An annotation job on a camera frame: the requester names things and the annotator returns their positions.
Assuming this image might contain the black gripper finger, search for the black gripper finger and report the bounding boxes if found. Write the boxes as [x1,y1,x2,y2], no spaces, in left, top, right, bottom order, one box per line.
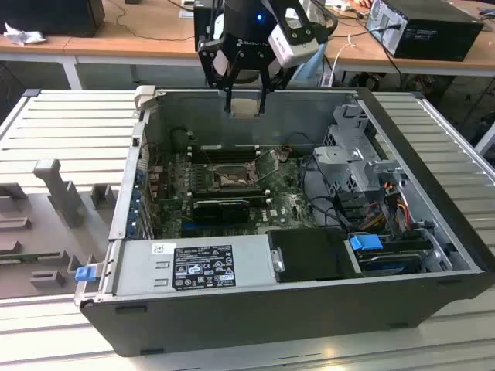
[198,38,247,114]
[258,63,279,116]

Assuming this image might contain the wooden desk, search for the wooden desk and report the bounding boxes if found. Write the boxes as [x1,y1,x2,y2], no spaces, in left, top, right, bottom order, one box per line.
[0,0,495,92]

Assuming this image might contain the green RAM stick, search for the green RAM stick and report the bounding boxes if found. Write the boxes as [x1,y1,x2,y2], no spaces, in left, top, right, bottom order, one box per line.
[0,253,63,264]

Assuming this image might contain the silver power supply unit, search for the silver power supply unit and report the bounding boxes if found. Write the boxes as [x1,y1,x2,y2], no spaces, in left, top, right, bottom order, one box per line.
[111,234,279,297]

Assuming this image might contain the black desktop computer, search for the black desktop computer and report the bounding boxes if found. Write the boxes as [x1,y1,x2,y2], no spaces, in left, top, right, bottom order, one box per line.
[365,0,485,62]

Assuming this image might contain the black RAM slot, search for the black RAM slot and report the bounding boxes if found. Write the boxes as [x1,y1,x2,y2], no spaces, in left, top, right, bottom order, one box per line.
[188,153,259,159]
[188,157,259,164]
[188,145,259,151]
[188,149,259,155]
[188,192,271,197]
[188,184,271,190]
[188,188,271,194]

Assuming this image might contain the hard disk in blue carrier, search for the hard disk in blue carrier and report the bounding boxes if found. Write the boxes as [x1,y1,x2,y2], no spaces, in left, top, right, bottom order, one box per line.
[347,233,426,277]

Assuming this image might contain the black graphics card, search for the black graphics card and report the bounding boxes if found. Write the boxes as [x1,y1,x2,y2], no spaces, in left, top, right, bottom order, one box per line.
[192,199,251,223]

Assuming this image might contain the silver metal drive cage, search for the silver metal drive cage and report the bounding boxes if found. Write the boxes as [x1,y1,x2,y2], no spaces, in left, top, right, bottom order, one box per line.
[312,102,411,194]

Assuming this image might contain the grey case latch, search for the grey case latch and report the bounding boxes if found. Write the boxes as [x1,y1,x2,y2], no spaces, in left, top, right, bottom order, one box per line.
[133,85,156,114]

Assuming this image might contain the black open PC case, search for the black open PC case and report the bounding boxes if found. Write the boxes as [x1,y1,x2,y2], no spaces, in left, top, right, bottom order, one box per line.
[73,85,495,359]

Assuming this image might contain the CPU socket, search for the CPU socket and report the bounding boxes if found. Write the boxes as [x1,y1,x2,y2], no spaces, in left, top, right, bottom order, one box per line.
[210,165,258,191]

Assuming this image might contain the white cable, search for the white cable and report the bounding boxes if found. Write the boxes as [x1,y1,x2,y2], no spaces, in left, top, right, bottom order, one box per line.
[319,33,357,87]

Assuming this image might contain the black monitor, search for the black monitor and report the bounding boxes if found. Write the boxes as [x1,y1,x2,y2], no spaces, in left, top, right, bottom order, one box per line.
[0,0,106,39]

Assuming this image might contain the silver square CPU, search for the silver square CPU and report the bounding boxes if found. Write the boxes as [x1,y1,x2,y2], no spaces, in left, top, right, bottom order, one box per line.
[231,97,261,118]

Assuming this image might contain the metal socket cover frame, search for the metal socket cover frame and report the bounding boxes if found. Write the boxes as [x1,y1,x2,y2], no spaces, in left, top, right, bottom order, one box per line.
[248,148,282,186]

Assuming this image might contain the orange yellow power wires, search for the orange yellow power wires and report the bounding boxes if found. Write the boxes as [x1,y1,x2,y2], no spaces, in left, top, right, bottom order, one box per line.
[359,191,411,233]

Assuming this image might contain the black plastic shroud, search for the black plastic shroud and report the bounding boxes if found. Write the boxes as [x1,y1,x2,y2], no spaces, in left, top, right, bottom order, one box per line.
[266,227,364,283]

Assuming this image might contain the grey parts rack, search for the grey parts rack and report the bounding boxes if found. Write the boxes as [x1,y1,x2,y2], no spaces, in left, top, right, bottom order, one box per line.
[0,158,121,301]

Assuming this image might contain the green motherboard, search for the green motherboard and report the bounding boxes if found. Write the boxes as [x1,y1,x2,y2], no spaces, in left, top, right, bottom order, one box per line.
[152,148,322,239]

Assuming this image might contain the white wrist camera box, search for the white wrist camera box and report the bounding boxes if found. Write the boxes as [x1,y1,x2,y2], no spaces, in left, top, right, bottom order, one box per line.
[268,7,320,67]

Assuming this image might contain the crumpled white paper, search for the crumpled white paper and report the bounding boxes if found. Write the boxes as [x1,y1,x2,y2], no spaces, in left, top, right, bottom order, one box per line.
[3,22,48,47]

